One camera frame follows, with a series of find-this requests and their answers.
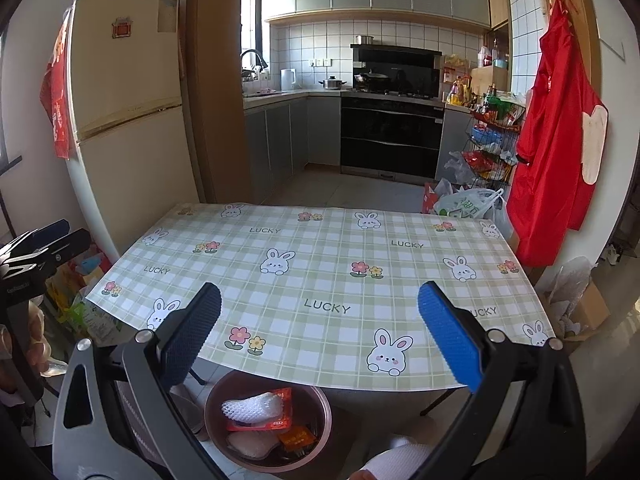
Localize white foam net sleeve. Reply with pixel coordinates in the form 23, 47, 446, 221
221, 392, 284, 426

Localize red gold tissue pack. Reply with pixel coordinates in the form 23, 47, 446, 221
221, 388, 293, 431

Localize orange snack packet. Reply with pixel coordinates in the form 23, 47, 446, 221
278, 426, 317, 453

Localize clear plastic clamshell tray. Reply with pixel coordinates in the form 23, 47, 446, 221
227, 431, 280, 460

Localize maroon trash bin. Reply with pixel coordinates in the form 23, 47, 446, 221
204, 370, 332, 476

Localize grey kitchen base cabinets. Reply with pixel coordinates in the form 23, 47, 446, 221
244, 90, 341, 204

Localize kitchen faucet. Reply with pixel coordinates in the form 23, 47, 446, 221
240, 49, 269, 81

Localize person hand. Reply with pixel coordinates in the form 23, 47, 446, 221
1, 297, 51, 396

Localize cream refrigerator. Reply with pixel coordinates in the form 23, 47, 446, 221
63, 0, 198, 261

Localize cardboard box on floor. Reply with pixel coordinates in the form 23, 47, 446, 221
541, 257, 611, 342

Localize white shopping bag on floor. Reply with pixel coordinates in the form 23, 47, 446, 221
434, 188, 503, 219

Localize green checkered tablecloth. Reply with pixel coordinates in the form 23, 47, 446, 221
89, 204, 553, 391

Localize red apron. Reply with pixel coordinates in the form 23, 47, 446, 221
506, 0, 608, 268

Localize white kettle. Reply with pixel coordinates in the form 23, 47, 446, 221
280, 68, 297, 92

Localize black oven stove unit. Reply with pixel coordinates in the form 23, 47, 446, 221
341, 44, 445, 183

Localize steel pot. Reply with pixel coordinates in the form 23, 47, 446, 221
319, 76, 346, 90

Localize black wok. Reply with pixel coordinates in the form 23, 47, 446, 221
354, 72, 390, 86

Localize wire snack rack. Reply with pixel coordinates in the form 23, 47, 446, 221
462, 91, 525, 188

